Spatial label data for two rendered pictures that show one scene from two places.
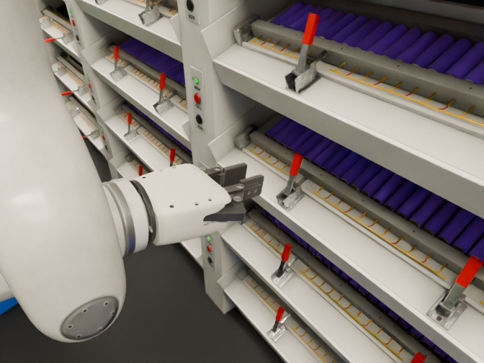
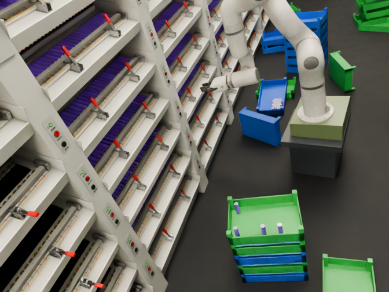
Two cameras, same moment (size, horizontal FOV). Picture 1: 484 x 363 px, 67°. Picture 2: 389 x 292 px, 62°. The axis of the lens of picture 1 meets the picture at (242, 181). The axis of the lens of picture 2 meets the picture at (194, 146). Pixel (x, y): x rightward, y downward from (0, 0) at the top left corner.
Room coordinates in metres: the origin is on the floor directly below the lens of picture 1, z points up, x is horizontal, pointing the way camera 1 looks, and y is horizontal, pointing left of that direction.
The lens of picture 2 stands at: (1.12, 1.47, 1.49)
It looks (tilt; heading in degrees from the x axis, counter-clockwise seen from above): 38 degrees down; 250
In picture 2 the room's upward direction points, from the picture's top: 20 degrees counter-clockwise
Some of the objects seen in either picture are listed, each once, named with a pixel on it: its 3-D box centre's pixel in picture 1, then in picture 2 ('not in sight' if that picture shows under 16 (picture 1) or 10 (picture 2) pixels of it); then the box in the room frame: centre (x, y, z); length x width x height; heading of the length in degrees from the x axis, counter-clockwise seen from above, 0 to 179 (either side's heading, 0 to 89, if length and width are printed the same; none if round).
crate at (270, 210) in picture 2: not in sight; (263, 217); (0.67, 0.74, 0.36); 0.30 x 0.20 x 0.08; 142
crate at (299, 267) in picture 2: not in sight; (270, 248); (0.67, 0.74, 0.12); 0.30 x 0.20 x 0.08; 142
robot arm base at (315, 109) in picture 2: not in sight; (314, 98); (0.01, 0.42, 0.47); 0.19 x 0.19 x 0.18
